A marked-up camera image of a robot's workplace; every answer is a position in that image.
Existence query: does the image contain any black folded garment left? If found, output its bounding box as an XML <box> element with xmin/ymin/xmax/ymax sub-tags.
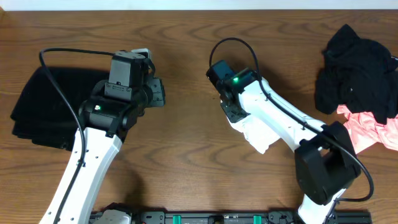
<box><xmin>11</xmin><ymin>67</ymin><xmax>109</xmax><ymax>151</ymax></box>

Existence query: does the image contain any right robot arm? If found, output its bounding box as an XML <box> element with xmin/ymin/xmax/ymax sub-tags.
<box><xmin>207</xmin><ymin>66</ymin><xmax>362</xmax><ymax>223</ymax></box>

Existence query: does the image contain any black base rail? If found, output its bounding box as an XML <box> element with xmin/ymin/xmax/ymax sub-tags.
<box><xmin>90</xmin><ymin>203</ymin><xmax>373</xmax><ymax>224</ymax></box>

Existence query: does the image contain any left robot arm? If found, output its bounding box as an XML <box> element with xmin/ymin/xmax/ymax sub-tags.
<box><xmin>41</xmin><ymin>49</ymin><xmax>165</xmax><ymax>223</ymax></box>

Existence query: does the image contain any pink garment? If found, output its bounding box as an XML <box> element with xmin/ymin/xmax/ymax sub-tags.
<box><xmin>336</xmin><ymin>105</ymin><xmax>397</xmax><ymax>154</ymax></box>

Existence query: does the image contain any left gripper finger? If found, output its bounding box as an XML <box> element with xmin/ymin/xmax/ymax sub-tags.
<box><xmin>149</xmin><ymin>78</ymin><xmax>165</xmax><ymax>107</ymax></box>
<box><xmin>131</xmin><ymin>48</ymin><xmax>152</xmax><ymax>60</ymax></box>

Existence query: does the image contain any white printed t-shirt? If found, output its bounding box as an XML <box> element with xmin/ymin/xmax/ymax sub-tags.
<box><xmin>229</xmin><ymin>115</ymin><xmax>280</xmax><ymax>154</ymax></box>

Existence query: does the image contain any black garment right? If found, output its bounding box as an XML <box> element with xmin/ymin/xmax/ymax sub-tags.
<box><xmin>315</xmin><ymin>24</ymin><xmax>397</xmax><ymax>124</ymax></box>

